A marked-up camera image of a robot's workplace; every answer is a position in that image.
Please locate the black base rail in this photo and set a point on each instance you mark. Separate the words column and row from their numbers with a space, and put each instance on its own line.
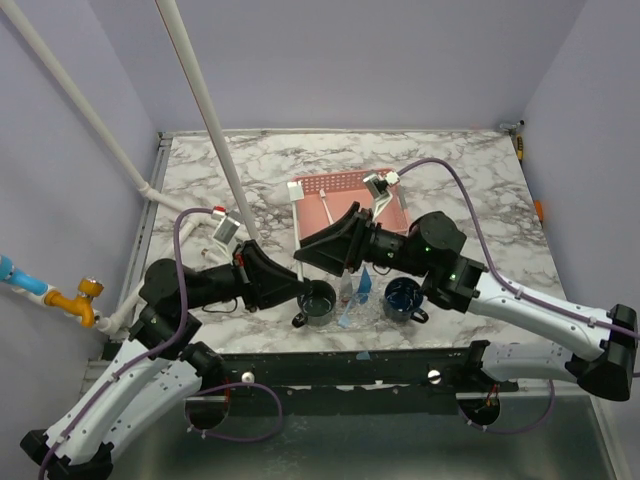
column 343, row 383

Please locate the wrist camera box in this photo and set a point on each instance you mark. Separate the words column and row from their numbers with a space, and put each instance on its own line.
column 224, row 236
column 379, row 186

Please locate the yellow brass tap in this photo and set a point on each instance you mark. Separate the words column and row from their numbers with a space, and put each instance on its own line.
column 81, row 305

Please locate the dark green mug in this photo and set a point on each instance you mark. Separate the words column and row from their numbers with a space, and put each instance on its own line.
column 317, row 306

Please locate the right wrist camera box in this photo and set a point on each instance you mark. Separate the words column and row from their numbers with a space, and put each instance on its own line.
column 379, row 186

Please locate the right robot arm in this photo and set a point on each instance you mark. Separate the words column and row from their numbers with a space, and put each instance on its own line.
column 591, row 347

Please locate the silver corner bracket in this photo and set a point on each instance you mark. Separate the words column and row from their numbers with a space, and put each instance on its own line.
column 512, row 128

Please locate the orange clip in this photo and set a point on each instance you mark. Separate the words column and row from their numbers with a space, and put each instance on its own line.
column 539, row 210

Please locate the dark blue mug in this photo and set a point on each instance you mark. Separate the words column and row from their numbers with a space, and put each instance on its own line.
column 402, row 301

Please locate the white toothpaste tube red cap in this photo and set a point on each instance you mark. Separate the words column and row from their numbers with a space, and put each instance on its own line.
column 345, row 291

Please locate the blue hose connector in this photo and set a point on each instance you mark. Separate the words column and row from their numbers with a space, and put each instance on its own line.
column 12, row 275

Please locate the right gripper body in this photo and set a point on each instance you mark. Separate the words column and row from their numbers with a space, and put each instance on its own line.
column 370, row 241

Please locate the blue toothpaste tube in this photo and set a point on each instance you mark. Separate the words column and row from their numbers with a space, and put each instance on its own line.
column 365, row 283

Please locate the light blue toothbrush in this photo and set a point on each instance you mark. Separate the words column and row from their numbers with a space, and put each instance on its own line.
column 356, row 299

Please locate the white pvc pipe frame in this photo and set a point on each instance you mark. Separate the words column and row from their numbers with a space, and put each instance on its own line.
column 169, row 12

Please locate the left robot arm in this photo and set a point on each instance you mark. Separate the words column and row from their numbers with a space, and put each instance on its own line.
column 159, row 364

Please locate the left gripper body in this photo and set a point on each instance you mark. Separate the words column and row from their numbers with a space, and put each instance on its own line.
column 240, row 279

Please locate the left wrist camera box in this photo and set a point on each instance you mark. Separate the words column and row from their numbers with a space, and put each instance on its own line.
column 224, row 236

